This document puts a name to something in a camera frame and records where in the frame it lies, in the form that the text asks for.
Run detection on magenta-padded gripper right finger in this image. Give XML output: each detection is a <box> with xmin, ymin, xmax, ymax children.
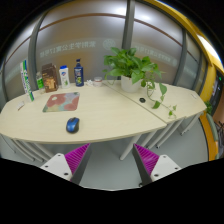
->
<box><xmin>132</xmin><ymin>143</ymin><xmax>183</xmax><ymax>187</ymax></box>

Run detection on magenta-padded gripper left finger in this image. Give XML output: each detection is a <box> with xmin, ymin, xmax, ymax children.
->
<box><xmin>39</xmin><ymin>143</ymin><xmax>93</xmax><ymax>186</ymax></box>

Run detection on blue computer mouse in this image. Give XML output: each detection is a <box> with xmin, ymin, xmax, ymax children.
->
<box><xmin>65</xmin><ymin>116</ymin><xmax>81</xmax><ymax>135</ymax></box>

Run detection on floral pastel mouse pad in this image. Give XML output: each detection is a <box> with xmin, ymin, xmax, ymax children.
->
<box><xmin>42</xmin><ymin>91</ymin><xmax>81</xmax><ymax>113</ymax></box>

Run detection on small white packet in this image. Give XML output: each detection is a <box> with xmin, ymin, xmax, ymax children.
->
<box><xmin>16</xmin><ymin>100</ymin><xmax>26</xmax><ymax>111</ymax></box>

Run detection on small white pink jar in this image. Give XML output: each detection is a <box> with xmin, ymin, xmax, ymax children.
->
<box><xmin>93</xmin><ymin>76</ymin><xmax>103</xmax><ymax>88</ymax></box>

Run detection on white blue-capped lotion bottle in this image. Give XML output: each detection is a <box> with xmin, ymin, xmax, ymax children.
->
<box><xmin>58</xmin><ymin>65</ymin><xmax>71</xmax><ymax>90</ymax></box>

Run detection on dark blue shampoo bottle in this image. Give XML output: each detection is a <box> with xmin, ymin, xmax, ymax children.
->
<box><xmin>73</xmin><ymin>58</ymin><xmax>85</xmax><ymax>88</ymax></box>

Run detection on clear green-label bottle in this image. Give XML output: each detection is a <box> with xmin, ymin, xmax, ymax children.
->
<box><xmin>35</xmin><ymin>71</ymin><xmax>45</xmax><ymax>91</ymax></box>

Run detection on brown cardboard box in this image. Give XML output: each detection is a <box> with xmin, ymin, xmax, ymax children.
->
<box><xmin>41</xmin><ymin>62</ymin><xmax>60</xmax><ymax>93</ymax></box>

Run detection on green plant in white pot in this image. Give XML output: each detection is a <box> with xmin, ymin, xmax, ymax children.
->
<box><xmin>102</xmin><ymin>46</ymin><xmax>178</xmax><ymax>119</ymax></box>

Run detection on white green shuttlecock tube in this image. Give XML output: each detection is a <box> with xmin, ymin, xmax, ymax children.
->
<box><xmin>20</xmin><ymin>59</ymin><xmax>36</xmax><ymax>103</ymax></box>

